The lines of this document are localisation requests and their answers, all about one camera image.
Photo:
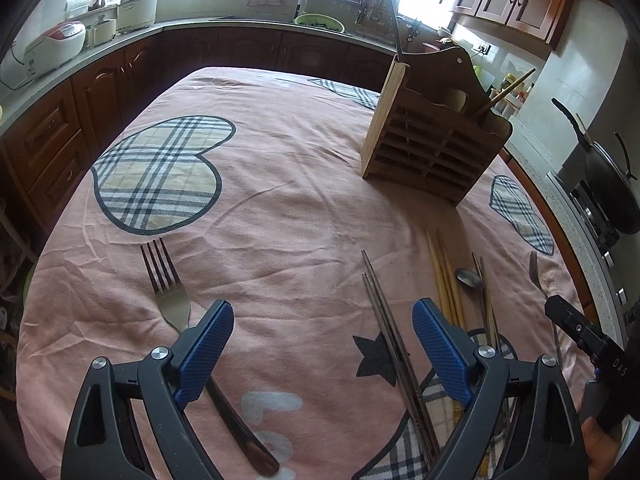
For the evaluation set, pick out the all-metal fork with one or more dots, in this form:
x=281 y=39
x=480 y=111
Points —
x=535 y=275

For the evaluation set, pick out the pink plaid-heart tablecloth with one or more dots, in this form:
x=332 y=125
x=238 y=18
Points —
x=280 y=220

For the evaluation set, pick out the brown wooden chopstick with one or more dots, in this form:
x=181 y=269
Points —
x=495 y=96
x=510 y=87

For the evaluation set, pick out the black wok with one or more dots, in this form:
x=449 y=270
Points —
x=607 y=185

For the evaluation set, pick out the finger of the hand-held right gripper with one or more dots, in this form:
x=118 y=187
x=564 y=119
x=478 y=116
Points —
x=575 y=325

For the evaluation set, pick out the metal dish rack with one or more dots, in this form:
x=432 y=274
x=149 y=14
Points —
x=375 y=10

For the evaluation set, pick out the wall socket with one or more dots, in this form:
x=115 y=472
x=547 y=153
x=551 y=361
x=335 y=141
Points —
x=483 y=49

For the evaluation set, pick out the brown lower cabinets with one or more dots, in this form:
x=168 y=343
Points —
x=100 y=105

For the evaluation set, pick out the small white pot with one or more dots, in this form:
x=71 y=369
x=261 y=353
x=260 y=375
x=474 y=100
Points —
x=101 y=32

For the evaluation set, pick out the thin dark chopstick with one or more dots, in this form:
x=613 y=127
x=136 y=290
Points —
x=479 y=280
x=489 y=295

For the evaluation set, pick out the red label sauce bottle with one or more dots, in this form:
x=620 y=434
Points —
x=526 y=94

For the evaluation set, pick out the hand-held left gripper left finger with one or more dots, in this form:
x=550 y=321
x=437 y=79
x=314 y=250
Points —
x=207 y=355

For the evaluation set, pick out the metal chopsticks pair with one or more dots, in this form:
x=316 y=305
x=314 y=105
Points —
x=377 y=287

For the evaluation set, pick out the green colander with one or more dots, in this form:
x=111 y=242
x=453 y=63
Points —
x=320 y=21

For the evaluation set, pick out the square metal chopstick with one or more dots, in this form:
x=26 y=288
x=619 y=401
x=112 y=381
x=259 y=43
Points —
x=378 y=320

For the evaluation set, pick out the metal spoon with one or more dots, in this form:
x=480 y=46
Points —
x=468 y=278

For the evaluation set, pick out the person's right hand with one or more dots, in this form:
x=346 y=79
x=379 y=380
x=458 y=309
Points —
x=600 y=452

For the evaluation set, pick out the white and red rice cooker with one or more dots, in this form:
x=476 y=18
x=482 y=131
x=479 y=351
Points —
x=55 y=45

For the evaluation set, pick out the wooden utensil holder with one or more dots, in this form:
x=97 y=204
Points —
x=425 y=145

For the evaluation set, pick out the cup with green lid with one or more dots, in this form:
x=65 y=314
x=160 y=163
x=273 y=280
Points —
x=477 y=71

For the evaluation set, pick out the jar with yellow lid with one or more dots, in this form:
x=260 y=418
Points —
x=508 y=81

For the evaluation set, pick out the steel gas stove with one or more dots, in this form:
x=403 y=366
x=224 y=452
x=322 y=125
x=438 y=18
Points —
x=611 y=260

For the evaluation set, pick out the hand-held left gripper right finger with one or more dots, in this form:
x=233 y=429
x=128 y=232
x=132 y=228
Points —
x=440 y=355

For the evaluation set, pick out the light wooden chopstick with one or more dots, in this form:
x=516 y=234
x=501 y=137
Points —
x=450 y=275
x=436 y=270

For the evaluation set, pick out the large white cooker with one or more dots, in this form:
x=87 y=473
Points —
x=136 y=10

